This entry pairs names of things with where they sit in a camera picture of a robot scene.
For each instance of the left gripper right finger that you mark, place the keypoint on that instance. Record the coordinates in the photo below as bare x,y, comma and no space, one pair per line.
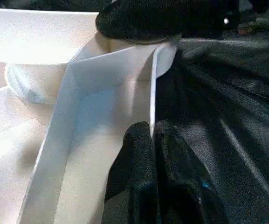
183,186

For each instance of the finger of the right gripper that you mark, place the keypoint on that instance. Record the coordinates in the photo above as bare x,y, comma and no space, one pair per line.
160,21

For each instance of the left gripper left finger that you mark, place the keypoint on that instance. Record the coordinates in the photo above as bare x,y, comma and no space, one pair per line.
132,175

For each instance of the white plastic table top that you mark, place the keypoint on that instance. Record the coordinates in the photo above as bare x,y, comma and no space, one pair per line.
43,105

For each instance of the black shiny mat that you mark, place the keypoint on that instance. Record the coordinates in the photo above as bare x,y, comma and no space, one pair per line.
229,105

